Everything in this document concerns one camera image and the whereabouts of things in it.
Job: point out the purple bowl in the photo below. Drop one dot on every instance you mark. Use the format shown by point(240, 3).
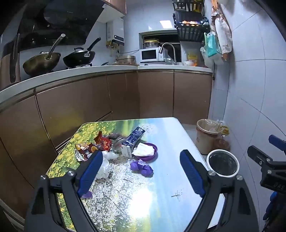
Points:
point(149, 157)

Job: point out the teal hanging bag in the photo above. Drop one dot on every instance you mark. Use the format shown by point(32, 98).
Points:
point(211, 45)

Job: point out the black wok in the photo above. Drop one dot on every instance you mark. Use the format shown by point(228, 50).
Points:
point(78, 58)

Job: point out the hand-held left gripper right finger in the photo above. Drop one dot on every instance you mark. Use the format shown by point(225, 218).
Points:
point(192, 176)

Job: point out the white tissue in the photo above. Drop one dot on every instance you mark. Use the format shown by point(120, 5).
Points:
point(144, 150)
point(110, 154)

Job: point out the brass wok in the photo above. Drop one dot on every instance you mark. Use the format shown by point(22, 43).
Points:
point(41, 64)

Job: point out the white water heater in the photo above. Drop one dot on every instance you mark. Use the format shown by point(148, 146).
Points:
point(115, 31)

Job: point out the small purple wrapper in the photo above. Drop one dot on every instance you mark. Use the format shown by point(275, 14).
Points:
point(87, 195)

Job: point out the steel white-rimmed trash can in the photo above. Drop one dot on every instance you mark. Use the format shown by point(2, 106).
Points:
point(223, 164)

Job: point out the gas stove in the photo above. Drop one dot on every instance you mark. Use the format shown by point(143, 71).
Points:
point(82, 65)

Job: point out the yellow packet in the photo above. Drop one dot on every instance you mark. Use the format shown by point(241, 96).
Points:
point(192, 58)

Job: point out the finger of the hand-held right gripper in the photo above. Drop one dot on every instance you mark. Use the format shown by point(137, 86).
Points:
point(257, 154)
point(277, 140)

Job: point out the hanging plastic bags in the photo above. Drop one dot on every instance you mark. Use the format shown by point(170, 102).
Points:
point(221, 33)

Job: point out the white plastic hanging bag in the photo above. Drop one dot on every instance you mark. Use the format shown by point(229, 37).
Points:
point(210, 59)

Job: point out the glass pot with gold lid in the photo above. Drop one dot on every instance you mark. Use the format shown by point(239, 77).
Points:
point(151, 43)

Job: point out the person's right hand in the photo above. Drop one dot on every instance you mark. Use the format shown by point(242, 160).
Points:
point(271, 200)

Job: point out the red snack wrapper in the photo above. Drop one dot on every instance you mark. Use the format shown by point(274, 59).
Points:
point(102, 142)

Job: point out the blue and white carton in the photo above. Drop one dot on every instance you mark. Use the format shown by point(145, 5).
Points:
point(131, 142)

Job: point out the brown wall cabinet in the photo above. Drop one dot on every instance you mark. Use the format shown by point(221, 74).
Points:
point(116, 6)

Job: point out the brown snack wrapper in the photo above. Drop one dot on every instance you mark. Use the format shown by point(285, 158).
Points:
point(83, 147)

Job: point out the large purple wrapper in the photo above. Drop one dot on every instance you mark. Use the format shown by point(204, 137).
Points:
point(143, 168)

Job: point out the beige bin with liner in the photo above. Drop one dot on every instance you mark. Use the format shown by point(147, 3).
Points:
point(205, 140)

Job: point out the black glass range hood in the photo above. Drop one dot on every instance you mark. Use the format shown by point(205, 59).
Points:
point(67, 22)

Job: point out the steel kitchen faucet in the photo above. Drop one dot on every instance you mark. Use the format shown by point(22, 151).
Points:
point(169, 44)

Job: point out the brown base cabinets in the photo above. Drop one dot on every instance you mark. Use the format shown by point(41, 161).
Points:
point(89, 96)

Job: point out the white bowl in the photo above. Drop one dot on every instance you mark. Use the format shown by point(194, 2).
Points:
point(188, 63)

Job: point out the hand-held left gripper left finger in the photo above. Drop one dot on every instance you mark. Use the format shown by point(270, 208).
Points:
point(89, 176)

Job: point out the grey wrapper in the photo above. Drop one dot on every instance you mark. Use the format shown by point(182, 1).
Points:
point(115, 142)

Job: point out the black wall rack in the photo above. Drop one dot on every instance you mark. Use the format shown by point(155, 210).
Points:
point(190, 31)

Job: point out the white plastic bag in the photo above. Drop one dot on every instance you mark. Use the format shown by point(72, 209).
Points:
point(210, 59)
point(104, 168)

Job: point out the silver foil wrapper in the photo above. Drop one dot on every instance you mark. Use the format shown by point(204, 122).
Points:
point(79, 156)

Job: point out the white kitchen countertop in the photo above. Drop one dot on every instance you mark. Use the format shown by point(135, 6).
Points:
point(111, 68)

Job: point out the cooking oil bottle yellow cap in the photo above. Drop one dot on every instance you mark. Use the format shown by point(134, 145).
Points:
point(222, 144)

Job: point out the white microwave oven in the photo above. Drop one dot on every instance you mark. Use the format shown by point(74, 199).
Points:
point(152, 55)

